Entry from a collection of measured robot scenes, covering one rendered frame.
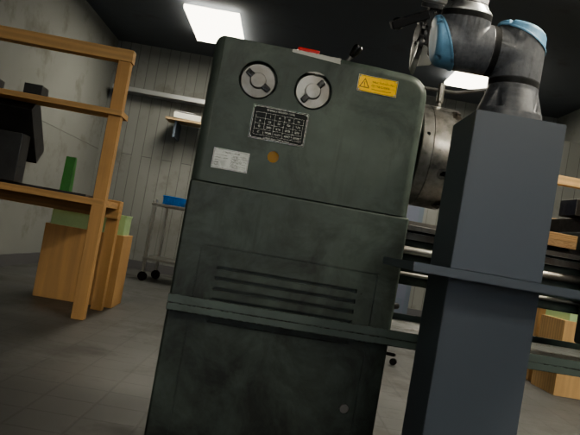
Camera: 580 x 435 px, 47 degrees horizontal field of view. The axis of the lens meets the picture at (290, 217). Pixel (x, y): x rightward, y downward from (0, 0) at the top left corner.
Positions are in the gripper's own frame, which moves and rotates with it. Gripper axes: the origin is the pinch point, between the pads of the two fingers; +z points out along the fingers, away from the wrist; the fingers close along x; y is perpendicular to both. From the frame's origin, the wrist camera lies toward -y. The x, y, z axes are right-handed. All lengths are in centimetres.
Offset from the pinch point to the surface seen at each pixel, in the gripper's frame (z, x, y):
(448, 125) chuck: 12.7, -14.0, 11.8
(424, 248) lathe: 47, -26, 11
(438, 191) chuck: 31.7, -17.9, 12.8
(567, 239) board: 37, -27, 51
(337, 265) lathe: 52, -41, -16
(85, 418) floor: 140, 0, -84
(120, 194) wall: 275, 692, -202
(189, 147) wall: 196, 713, -120
